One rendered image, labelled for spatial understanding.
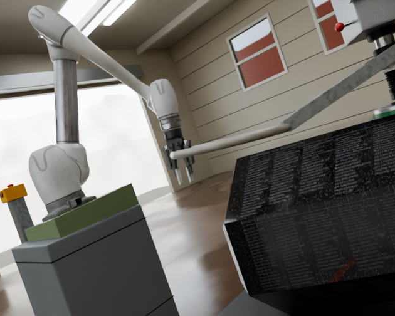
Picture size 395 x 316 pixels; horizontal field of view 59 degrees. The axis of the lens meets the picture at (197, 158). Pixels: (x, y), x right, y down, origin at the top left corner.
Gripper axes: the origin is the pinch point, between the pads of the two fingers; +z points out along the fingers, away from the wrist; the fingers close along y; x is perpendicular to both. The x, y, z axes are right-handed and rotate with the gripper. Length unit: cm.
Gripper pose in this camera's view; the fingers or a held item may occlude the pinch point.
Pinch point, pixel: (184, 175)
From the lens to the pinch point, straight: 147.6
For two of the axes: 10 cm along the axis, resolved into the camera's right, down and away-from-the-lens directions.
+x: 3.9, -1.5, 9.1
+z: 2.6, 9.6, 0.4
